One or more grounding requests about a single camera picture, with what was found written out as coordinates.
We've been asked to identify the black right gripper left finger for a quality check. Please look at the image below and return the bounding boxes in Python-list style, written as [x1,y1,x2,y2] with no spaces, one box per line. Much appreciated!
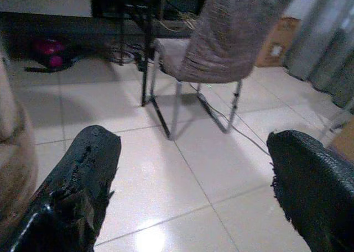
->
[9,124,122,252]

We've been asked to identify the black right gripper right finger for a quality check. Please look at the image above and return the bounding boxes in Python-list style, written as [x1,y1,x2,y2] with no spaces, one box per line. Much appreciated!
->
[266,129,354,252]

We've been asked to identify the brown velvet round sofa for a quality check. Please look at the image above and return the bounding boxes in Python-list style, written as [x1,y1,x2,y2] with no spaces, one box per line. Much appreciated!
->
[0,33,39,230]

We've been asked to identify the brown cardboard box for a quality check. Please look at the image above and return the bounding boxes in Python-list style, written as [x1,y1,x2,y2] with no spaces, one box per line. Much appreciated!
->
[331,129,354,154]
[254,15,302,68]

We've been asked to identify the reddish canister vacuum cleaner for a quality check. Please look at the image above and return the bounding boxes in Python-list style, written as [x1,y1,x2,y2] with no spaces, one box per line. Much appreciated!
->
[23,38,86,73]

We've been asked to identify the black metal desk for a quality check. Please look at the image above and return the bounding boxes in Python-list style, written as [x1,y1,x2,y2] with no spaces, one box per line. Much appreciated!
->
[91,0,211,108]

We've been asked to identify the grey curtain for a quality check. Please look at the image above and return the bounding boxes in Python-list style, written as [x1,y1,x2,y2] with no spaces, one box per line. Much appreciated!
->
[284,0,354,109]

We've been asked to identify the grey fabric chair chrome legs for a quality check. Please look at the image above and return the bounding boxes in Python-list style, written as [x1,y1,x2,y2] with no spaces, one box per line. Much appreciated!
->
[142,0,305,141]

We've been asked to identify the white table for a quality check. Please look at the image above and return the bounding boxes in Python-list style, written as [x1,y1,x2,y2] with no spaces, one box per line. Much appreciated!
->
[0,0,92,17]

